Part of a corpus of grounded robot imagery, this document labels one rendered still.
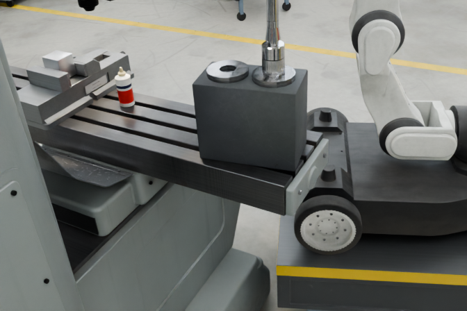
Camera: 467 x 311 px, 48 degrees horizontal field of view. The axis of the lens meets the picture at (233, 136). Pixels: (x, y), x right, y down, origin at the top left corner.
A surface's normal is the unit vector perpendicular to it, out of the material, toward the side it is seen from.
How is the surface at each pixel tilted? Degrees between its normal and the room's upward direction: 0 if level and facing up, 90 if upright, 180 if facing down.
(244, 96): 90
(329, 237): 90
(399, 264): 0
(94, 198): 0
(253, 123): 90
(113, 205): 90
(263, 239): 0
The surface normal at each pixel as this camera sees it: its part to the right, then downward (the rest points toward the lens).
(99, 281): 0.88, 0.21
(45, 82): -0.50, 0.48
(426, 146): -0.12, 0.53
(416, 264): -0.06, -0.85
